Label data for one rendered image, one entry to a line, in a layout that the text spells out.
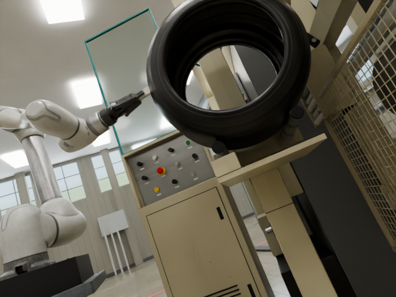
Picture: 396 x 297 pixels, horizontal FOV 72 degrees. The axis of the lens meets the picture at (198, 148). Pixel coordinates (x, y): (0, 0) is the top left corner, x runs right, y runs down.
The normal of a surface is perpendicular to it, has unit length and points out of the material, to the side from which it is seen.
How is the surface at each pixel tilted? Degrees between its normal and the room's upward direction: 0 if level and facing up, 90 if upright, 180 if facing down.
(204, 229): 90
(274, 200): 90
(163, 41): 83
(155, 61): 86
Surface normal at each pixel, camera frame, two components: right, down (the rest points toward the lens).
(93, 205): 0.22, -0.33
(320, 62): -0.22, -0.17
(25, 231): 0.54, -0.41
